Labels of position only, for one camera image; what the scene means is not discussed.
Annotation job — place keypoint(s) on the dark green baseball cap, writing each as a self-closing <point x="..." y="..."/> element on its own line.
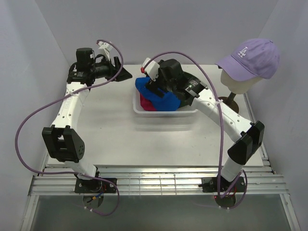
<point x="186" y="103"/>

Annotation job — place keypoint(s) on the aluminium rail frame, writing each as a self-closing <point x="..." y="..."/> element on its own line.
<point x="149" y="154"/>

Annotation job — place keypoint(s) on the blue baseball cap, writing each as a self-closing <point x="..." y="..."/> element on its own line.
<point x="168" y="103"/>

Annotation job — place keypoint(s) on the brown round stand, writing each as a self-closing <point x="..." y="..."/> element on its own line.
<point x="230" y="102"/>

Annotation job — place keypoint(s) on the magenta baseball cap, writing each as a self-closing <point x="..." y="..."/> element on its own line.
<point x="146" y="104"/>

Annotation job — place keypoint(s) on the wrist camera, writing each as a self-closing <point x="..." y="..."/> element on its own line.
<point x="104" y="49"/>
<point x="150" y="69"/>

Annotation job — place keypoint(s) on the beige mannequin head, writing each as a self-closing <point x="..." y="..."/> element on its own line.
<point x="238" y="87"/>

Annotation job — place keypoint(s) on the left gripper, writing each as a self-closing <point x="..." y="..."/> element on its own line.
<point x="111" y="68"/>

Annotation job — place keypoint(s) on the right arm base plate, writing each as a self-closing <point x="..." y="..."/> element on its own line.
<point x="209" y="184"/>

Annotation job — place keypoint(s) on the purple baseball cap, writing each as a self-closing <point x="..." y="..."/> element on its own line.
<point x="252" y="58"/>

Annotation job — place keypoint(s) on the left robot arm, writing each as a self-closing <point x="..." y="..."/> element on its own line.
<point x="61" y="138"/>

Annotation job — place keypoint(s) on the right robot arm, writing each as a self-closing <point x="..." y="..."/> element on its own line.
<point x="246" y="135"/>

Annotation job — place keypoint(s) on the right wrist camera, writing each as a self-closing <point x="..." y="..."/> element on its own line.
<point x="150" y="69"/>

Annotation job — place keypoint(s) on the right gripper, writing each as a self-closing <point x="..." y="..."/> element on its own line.
<point x="154" y="89"/>

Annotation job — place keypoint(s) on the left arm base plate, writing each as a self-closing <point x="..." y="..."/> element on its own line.
<point x="95" y="186"/>

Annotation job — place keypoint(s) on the clear plastic bin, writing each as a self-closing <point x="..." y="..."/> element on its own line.
<point x="166" y="111"/>

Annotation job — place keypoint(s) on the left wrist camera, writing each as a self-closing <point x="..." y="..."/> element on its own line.
<point x="104" y="49"/>

